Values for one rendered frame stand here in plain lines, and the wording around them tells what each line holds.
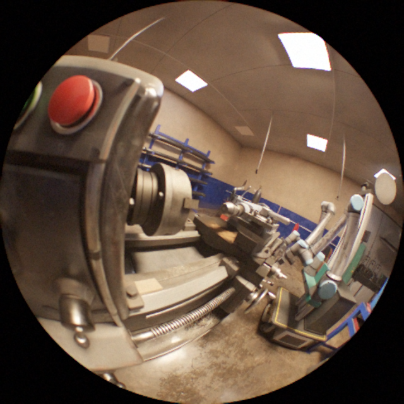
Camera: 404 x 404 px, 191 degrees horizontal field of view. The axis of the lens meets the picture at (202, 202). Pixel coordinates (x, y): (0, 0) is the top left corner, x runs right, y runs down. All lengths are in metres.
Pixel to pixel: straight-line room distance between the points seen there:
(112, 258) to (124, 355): 0.32
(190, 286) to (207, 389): 1.08
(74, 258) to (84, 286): 0.05
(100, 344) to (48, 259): 0.29
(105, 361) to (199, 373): 0.95
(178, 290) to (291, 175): 4.92
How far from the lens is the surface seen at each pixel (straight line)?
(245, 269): 0.72
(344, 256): 1.03
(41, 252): 0.17
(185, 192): 0.34
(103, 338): 0.40
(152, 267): 0.66
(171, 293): 0.45
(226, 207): 0.69
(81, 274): 0.17
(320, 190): 4.98
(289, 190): 4.88
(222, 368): 1.37
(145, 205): 0.33
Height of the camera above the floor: 1.22
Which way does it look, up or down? 11 degrees down
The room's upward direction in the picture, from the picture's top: 21 degrees clockwise
